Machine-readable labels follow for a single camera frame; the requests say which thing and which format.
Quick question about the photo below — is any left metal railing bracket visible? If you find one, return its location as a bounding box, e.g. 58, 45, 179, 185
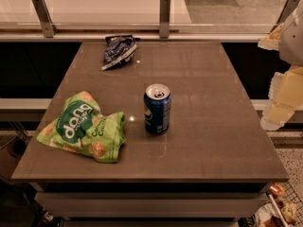
31, 0, 56, 38

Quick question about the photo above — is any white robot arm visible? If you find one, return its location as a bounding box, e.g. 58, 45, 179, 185
258, 7, 303, 131

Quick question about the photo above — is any blue Pepsi soda can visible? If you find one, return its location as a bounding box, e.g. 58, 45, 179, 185
144, 83, 171, 134

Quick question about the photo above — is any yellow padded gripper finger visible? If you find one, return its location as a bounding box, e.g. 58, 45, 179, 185
260, 65, 303, 131
258, 24, 283, 51

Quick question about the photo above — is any blue chip bag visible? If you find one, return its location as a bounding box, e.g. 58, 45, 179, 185
101, 35, 137, 70

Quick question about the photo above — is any wire basket with snacks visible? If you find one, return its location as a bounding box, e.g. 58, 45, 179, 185
253, 183, 303, 227

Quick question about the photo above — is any middle metal railing bracket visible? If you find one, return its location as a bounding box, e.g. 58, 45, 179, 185
159, 0, 170, 39

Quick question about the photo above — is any metal railing bracket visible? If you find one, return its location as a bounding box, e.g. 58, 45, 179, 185
271, 0, 300, 31
159, 0, 170, 39
31, 0, 56, 38

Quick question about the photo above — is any right metal railing bracket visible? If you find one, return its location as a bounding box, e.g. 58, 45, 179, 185
271, 0, 300, 31

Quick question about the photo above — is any green chip bag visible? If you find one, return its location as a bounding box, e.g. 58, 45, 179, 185
36, 91, 126, 163

